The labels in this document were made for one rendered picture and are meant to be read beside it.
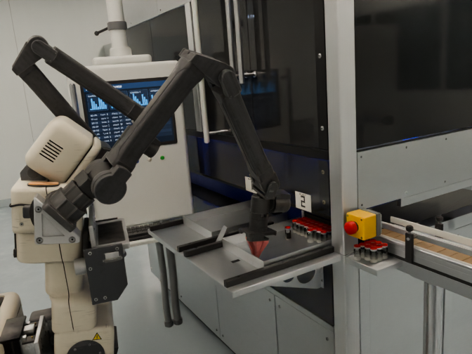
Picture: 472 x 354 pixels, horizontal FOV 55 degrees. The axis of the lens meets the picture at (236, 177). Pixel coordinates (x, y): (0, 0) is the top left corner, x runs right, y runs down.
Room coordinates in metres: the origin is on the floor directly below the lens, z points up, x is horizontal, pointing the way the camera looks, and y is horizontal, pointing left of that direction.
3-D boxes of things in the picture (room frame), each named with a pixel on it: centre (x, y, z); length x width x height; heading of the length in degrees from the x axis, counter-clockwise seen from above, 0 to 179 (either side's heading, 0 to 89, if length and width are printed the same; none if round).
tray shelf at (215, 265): (1.57, 0.00, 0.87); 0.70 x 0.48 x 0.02; 29
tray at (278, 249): (1.45, -0.15, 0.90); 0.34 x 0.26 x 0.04; 119
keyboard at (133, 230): (1.91, 0.43, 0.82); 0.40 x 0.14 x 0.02; 109
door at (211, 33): (1.97, 0.02, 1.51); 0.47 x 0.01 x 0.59; 29
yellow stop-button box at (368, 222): (1.29, -0.37, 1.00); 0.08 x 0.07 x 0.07; 119
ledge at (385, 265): (1.30, -0.42, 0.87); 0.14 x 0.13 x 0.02; 119
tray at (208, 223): (1.75, 0.02, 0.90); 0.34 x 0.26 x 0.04; 119
